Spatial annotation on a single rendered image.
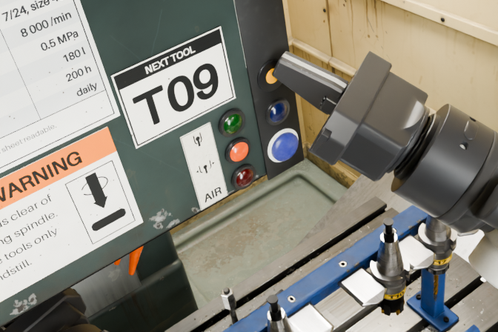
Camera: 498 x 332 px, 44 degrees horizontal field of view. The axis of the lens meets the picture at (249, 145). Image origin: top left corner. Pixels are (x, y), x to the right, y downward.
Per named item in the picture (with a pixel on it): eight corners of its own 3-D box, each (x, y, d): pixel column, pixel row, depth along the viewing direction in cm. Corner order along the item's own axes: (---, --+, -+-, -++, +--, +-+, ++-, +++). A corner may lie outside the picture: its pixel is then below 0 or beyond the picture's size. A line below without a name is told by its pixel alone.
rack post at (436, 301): (459, 319, 128) (467, 218, 110) (441, 333, 126) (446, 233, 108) (423, 290, 135) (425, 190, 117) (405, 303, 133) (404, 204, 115)
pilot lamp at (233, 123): (246, 129, 56) (242, 109, 54) (226, 140, 55) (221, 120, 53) (242, 126, 56) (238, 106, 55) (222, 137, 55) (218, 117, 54)
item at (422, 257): (441, 259, 102) (441, 256, 102) (418, 276, 100) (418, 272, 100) (410, 236, 107) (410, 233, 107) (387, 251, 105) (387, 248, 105)
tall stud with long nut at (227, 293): (245, 327, 135) (235, 290, 127) (235, 335, 134) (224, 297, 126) (238, 319, 137) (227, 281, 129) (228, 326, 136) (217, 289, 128)
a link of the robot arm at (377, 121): (385, 24, 54) (505, 95, 53) (339, 97, 61) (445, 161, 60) (336, 107, 45) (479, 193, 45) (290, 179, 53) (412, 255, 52)
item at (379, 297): (392, 294, 98) (392, 291, 98) (367, 313, 97) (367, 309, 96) (362, 269, 103) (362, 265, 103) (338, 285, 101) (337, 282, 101)
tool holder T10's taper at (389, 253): (386, 250, 103) (384, 222, 99) (409, 263, 101) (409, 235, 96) (370, 267, 101) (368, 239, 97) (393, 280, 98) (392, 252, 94)
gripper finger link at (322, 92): (284, 49, 52) (347, 87, 52) (272, 75, 55) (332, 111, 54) (277, 59, 51) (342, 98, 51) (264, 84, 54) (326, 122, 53)
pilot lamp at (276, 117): (290, 118, 58) (287, 98, 57) (271, 127, 57) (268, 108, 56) (287, 115, 59) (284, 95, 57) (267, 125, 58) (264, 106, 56)
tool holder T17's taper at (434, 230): (440, 218, 107) (441, 190, 103) (456, 235, 104) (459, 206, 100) (419, 228, 106) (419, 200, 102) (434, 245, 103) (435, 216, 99)
